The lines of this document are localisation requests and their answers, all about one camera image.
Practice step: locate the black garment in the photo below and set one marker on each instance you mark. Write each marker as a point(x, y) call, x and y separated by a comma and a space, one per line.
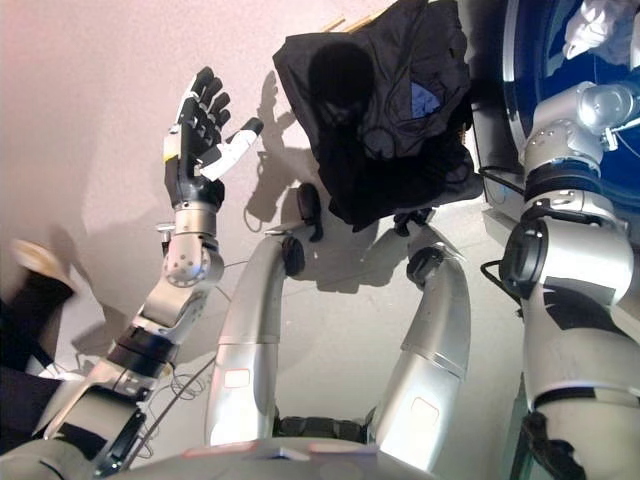
point(400, 165)

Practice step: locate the blue cloth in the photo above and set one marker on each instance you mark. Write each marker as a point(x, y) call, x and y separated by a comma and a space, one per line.
point(424, 102)

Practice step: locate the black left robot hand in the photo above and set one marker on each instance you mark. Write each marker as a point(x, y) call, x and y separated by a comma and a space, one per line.
point(192, 150)

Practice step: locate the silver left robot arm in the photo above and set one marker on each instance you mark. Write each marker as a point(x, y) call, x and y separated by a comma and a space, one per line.
point(185, 270)

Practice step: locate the white garment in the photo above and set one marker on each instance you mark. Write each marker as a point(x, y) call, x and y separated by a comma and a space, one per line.
point(590, 30)

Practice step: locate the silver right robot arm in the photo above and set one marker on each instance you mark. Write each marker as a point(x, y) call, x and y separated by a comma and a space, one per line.
point(565, 260)

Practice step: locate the grey front-load washing machine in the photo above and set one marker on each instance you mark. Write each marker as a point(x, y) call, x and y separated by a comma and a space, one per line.
point(545, 60)

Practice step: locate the grey robot torso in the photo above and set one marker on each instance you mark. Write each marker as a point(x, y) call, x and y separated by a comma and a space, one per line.
point(300, 465)

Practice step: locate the wooden frame laundry basket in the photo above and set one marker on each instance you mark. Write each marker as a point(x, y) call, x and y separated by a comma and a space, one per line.
point(360, 22)

